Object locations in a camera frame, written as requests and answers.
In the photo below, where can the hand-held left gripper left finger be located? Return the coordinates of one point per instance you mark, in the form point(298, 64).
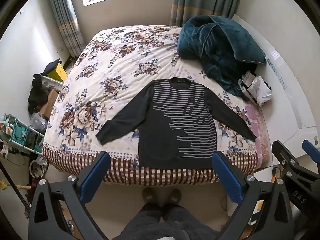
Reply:
point(96, 173)

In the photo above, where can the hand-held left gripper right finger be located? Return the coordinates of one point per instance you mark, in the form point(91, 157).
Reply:
point(226, 177)

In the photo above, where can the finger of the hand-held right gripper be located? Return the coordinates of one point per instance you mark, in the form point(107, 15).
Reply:
point(283, 153)
point(311, 147)

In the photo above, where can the dark striped sweater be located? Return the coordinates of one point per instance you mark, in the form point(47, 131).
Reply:
point(160, 140)

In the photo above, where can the pile of white clothes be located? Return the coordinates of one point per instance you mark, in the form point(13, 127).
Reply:
point(260, 90)

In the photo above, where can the dark clothes heap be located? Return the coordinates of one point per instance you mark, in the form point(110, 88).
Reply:
point(37, 95)

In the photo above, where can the pink cloth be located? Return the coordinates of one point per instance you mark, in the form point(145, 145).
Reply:
point(253, 115)

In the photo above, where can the grey slipper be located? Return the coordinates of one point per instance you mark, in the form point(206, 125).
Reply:
point(148, 194)
point(174, 195)

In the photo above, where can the white headboard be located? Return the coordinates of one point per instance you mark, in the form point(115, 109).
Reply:
point(282, 80)

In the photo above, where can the person's legs in slippers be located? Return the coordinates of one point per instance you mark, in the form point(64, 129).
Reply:
point(165, 222)

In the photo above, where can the clear plastic bag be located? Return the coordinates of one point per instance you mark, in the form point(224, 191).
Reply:
point(38, 121)

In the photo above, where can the black pole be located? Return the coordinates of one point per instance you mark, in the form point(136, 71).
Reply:
point(15, 182)

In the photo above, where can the cardboard box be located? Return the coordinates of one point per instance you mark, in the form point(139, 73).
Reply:
point(51, 100)

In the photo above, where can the teal rack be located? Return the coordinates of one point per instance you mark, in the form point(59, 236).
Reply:
point(18, 130)

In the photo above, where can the yellow box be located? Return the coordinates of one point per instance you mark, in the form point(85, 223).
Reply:
point(60, 73)

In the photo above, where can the floral bed cover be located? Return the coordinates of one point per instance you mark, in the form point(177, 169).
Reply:
point(112, 62)

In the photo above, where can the dark cap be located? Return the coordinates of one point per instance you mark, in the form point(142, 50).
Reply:
point(51, 66)

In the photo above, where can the teal fleece blanket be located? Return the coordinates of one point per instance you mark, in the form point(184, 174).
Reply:
point(220, 47)

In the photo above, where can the grey-green curtain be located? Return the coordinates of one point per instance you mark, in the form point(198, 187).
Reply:
point(65, 22)
point(200, 0)

